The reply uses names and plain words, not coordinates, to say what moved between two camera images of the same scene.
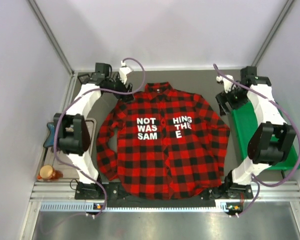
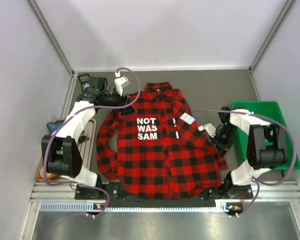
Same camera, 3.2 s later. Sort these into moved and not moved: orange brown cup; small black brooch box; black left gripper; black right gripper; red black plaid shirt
Moved: black left gripper; red black plaid shirt; black right gripper
Not moved: orange brown cup; small black brooch box
